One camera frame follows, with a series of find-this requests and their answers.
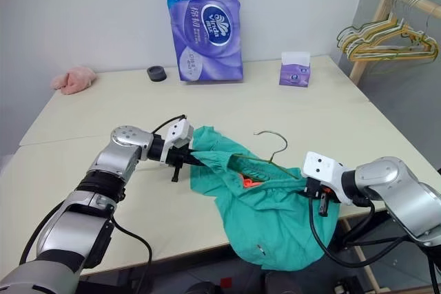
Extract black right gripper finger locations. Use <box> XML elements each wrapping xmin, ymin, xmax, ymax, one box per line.
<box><xmin>318</xmin><ymin>194</ymin><xmax>329</xmax><ymax>218</ymax></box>

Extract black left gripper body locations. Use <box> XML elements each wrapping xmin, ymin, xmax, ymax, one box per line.
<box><xmin>166</xmin><ymin>147</ymin><xmax>194</xmax><ymax>168</ymax></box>

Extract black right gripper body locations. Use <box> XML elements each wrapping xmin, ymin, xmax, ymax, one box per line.
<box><xmin>302</xmin><ymin>176</ymin><xmax>340</xmax><ymax>204</ymax></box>

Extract green shorts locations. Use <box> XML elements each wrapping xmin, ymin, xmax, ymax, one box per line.
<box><xmin>189</xmin><ymin>125</ymin><xmax>342</xmax><ymax>272</ymax></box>

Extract olive wire hanger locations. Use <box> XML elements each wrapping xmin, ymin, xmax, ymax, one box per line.
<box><xmin>228</xmin><ymin>129</ymin><xmax>305</xmax><ymax>182</ymax></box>

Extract black round container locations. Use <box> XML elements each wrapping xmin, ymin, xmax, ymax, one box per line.
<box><xmin>146</xmin><ymin>64</ymin><xmax>168</xmax><ymax>83</ymax></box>

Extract small purple tissue pack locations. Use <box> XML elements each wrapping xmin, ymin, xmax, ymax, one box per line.
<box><xmin>278</xmin><ymin>50</ymin><xmax>312</xmax><ymax>88</ymax></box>

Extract large purple tissue bag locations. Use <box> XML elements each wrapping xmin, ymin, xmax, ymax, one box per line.
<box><xmin>167</xmin><ymin>0</ymin><xmax>245</xmax><ymax>84</ymax></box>

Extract pink cloth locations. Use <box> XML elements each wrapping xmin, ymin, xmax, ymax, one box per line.
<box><xmin>50</xmin><ymin>65</ymin><xmax>98</xmax><ymax>96</ymax></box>

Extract wooden clothes rack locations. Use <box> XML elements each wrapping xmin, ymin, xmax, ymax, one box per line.
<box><xmin>349</xmin><ymin>0</ymin><xmax>441</xmax><ymax>85</ymax></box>

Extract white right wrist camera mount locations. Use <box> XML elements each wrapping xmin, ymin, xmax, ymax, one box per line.
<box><xmin>300</xmin><ymin>151</ymin><xmax>354</xmax><ymax>206</ymax></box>

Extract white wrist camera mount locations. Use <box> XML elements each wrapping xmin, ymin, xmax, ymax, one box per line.
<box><xmin>164</xmin><ymin>118</ymin><xmax>196</xmax><ymax>149</ymax></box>
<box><xmin>300</xmin><ymin>151</ymin><xmax>354</xmax><ymax>206</ymax></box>

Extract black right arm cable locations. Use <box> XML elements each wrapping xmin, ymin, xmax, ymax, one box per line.
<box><xmin>307</xmin><ymin>196</ymin><xmax>414</xmax><ymax>268</ymax></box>

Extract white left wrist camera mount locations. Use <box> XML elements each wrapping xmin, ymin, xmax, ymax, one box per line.
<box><xmin>164</xmin><ymin>118</ymin><xmax>196</xmax><ymax>149</ymax></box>

